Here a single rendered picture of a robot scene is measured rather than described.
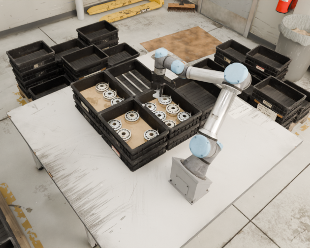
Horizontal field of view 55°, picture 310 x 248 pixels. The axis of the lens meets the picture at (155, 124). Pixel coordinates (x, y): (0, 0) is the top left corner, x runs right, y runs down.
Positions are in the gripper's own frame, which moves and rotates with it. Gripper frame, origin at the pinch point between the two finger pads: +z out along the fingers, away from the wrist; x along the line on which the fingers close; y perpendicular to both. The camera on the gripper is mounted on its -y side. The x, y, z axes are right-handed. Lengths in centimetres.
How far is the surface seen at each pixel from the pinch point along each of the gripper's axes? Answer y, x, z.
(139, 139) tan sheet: 11.0, 23.4, 18.6
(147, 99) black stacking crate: 10.3, -13.8, 13.0
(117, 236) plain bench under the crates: 14, 84, 35
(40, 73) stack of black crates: 132, -90, 54
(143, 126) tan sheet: 9.8, 10.9, 17.9
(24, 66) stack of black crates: 141, -81, 41
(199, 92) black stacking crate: -28.6, -32.2, 15.5
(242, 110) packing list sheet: -66, -32, 28
